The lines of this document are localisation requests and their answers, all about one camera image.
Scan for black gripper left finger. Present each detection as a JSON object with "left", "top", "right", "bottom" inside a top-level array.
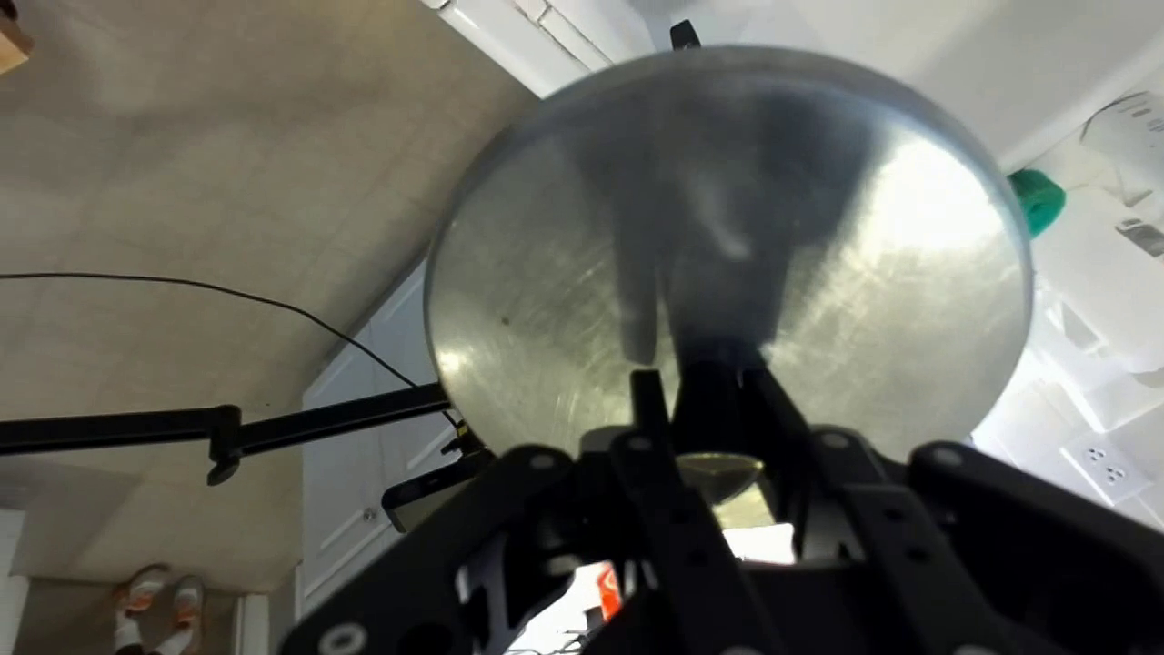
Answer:
[{"left": 275, "top": 365, "right": 759, "bottom": 655}]

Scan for silver metal pot lid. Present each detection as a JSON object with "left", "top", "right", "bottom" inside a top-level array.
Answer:
[{"left": 420, "top": 40, "right": 1036, "bottom": 507}]

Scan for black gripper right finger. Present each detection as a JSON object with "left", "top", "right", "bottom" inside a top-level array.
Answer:
[{"left": 738, "top": 365, "right": 1164, "bottom": 655}]

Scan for wooden table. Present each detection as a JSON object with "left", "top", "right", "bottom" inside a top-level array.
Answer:
[{"left": 0, "top": 0, "right": 37, "bottom": 82}]

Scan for thin black camera cable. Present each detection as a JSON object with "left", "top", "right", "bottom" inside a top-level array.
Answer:
[{"left": 0, "top": 270, "right": 430, "bottom": 392}]

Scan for green sponge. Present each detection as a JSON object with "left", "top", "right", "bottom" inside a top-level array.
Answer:
[{"left": 1007, "top": 164, "right": 1068, "bottom": 244}]

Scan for white wall outlet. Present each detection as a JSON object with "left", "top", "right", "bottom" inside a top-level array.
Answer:
[{"left": 1059, "top": 428, "right": 1158, "bottom": 507}]

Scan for orange box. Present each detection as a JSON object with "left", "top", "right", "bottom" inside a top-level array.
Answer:
[{"left": 566, "top": 557, "right": 630, "bottom": 631}]

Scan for white base cabinets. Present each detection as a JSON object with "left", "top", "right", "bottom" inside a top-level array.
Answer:
[{"left": 291, "top": 270, "right": 488, "bottom": 621}]

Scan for black exterior camera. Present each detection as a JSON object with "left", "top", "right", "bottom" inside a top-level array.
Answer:
[{"left": 379, "top": 448, "right": 496, "bottom": 535}]

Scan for black camera stand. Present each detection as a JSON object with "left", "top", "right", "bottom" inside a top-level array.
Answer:
[{"left": 0, "top": 382, "right": 454, "bottom": 489}]

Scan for orange grey sneaker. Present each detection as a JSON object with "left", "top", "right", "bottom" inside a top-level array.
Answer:
[
  {"left": 114, "top": 559, "right": 175, "bottom": 655},
  {"left": 162, "top": 575, "right": 209, "bottom": 655}
]

